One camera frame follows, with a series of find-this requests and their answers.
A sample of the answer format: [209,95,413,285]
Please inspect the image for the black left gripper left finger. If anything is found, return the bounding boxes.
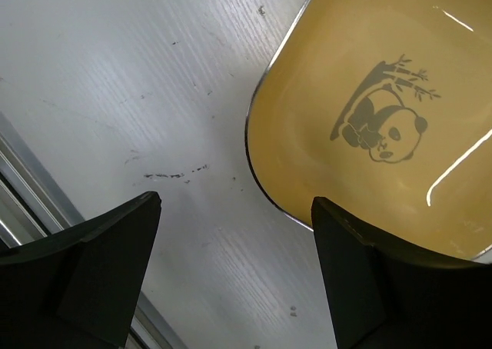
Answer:
[1,191,161,348]

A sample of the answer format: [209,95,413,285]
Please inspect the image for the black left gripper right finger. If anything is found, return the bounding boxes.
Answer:
[311,197,491,348]

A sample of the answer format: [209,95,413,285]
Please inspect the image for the yellow panda plate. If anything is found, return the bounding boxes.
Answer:
[245,0,491,264]

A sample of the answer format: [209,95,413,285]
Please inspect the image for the aluminium table edge rail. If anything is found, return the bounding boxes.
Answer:
[1,115,186,348]

